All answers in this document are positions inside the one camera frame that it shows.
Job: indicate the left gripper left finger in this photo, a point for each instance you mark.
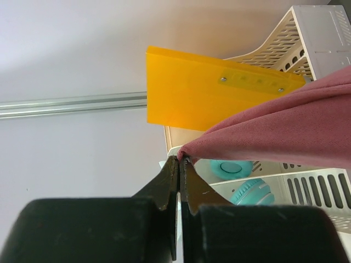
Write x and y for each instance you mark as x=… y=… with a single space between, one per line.
x=140 y=228

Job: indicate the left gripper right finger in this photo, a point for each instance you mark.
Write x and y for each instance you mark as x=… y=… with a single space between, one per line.
x=214 y=230

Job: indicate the pink t shirt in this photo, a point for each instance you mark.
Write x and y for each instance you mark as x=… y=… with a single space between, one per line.
x=309 y=126

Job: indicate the teal headphones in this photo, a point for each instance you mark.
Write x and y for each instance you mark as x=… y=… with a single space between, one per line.
x=241 y=182

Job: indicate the orange plastic board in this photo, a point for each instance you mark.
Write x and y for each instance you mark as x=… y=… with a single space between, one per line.
x=190 y=91

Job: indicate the white perforated desk organizer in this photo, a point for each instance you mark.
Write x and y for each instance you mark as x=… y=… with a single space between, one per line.
x=312 y=41

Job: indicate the aluminium frame rail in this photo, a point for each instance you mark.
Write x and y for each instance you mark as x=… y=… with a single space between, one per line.
x=44 y=107

